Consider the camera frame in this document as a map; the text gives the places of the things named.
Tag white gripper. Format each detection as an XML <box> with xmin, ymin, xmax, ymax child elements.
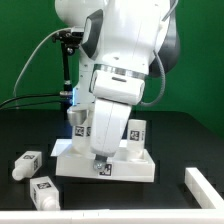
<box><xmin>90</xmin><ymin>70</ymin><xmax>145</xmax><ymax>170</ymax></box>

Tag white square table top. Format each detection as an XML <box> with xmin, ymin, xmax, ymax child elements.
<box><xmin>56</xmin><ymin>140</ymin><xmax>155</xmax><ymax>182</ymax></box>

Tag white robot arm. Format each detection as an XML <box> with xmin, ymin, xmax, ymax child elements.
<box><xmin>55</xmin><ymin>0</ymin><xmax>179</xmax><ymax>170</ymax></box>

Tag white sheet with tags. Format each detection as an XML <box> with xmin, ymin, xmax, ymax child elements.
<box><xmin>51</xmin><ymin>139</ymin><xmax>72</xmax><ymax>157</ymax></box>

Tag black cables on left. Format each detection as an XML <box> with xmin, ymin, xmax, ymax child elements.
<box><xmin>0</xmin><ymin>93</ymin><xmax>69</xmax><ymax>110</ymax></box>

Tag grey camera cable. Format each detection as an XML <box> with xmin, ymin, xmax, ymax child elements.
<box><xmin>12</xmin><ymin>27</ymin><xmax>69</xmax><ymax>98</ymax></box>

